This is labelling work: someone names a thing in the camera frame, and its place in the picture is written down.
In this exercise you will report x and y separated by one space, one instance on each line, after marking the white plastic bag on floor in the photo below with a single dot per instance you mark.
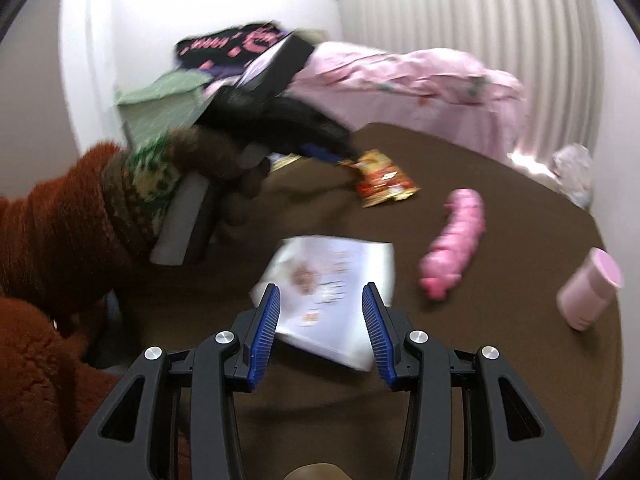
571 166

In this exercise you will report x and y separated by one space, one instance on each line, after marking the black kitty pillow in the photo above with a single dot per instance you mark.
230 51

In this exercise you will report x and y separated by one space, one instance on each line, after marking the pink cylindrical cup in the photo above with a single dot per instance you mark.
590 289

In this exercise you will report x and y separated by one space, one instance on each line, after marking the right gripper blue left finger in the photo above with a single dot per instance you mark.
260 338

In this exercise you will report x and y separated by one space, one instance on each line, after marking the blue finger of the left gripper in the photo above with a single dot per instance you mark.
319 153
324 131

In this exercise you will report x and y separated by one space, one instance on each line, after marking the pink floral bed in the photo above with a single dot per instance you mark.
491 131

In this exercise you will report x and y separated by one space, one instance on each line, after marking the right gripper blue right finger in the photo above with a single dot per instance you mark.
383 339

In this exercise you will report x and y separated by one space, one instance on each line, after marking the small yellow snack packet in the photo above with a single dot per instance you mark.
379 179

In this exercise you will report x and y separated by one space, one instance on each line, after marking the pink floral duvet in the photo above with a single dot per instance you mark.
355 82

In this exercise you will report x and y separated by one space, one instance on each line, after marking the beige pleated curtain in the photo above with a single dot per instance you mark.
553 47

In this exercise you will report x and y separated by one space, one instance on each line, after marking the white paper bag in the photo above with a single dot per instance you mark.
321 280

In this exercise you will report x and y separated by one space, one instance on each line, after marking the rust fleece sleeve forearm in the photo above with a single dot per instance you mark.
61 247

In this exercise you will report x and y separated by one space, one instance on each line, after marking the green checkered cloth nightstand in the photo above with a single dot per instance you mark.
166 103

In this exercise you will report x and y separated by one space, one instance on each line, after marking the pink caterpillar toy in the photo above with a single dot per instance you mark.
451 252

